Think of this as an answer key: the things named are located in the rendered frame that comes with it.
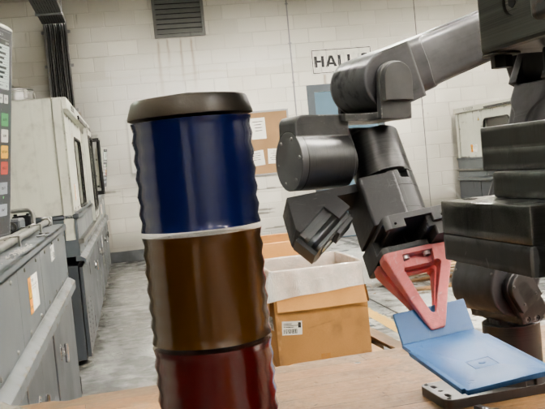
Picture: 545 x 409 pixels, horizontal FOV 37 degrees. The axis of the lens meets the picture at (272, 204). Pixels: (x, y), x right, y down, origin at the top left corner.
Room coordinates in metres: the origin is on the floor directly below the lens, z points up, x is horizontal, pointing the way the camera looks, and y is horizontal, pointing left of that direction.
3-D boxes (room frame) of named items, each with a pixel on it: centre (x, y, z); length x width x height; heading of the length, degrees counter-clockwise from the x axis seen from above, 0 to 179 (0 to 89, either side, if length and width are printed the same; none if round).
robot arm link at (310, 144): (0.79, -0.07, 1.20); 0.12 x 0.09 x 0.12; 116
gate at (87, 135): (7.30, 1.56, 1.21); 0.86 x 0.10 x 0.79; 10
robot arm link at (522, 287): (0.88, -0.24, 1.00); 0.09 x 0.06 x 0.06; 26
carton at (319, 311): (4.21, -0.15, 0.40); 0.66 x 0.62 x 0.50; 11
